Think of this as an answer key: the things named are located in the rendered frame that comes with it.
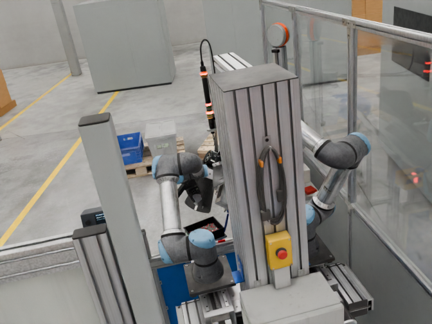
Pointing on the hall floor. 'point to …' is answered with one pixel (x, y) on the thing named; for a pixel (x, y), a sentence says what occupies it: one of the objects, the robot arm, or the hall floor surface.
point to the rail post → (160, 296)
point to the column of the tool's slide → (281, 56)
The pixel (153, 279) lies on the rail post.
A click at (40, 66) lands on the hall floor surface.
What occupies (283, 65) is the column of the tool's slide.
